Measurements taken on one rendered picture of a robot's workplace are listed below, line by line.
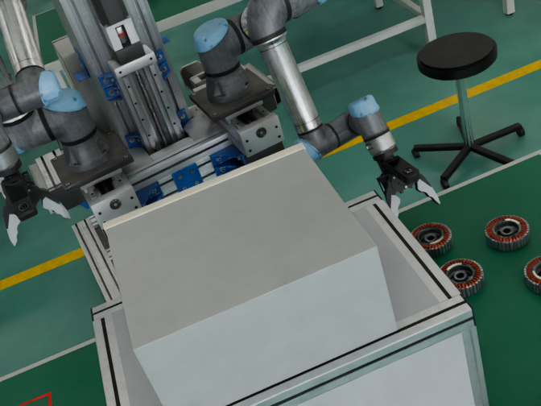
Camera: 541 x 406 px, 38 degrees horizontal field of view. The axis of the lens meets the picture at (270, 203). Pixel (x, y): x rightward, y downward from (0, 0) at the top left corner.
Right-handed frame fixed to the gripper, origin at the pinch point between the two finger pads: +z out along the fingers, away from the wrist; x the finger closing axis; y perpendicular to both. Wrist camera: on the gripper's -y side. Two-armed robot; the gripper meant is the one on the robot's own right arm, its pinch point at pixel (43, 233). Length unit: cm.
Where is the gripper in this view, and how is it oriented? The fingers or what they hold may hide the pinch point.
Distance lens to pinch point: 198.6
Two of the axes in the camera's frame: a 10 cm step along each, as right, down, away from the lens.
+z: 2.6, 7.8, 5.7
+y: -4.2, -4.4, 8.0
